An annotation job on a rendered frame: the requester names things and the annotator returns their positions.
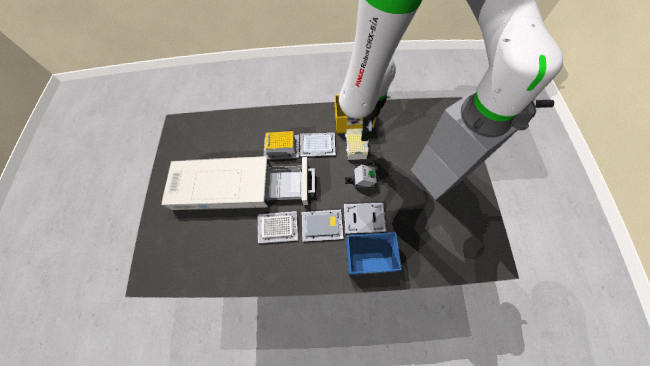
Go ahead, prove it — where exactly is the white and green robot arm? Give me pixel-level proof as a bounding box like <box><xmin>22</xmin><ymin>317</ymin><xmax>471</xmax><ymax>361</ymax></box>
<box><xmin>339</xmin><ymin>0</ymin><xmax>563</xmax><ymax>137</ymax></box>

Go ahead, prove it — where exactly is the blue open bin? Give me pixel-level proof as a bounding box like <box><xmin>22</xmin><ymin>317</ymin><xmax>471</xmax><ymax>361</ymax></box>
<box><xmin>346</xmin><ymin>233</ymin><xmax>401</xmax><ymax>275</ymax></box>

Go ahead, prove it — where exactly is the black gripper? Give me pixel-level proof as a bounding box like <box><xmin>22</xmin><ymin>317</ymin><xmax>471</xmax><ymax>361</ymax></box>
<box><xmin>361</xmin><ymin>109</ymin><xmax>381</xmax><ymax>142</ymax></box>

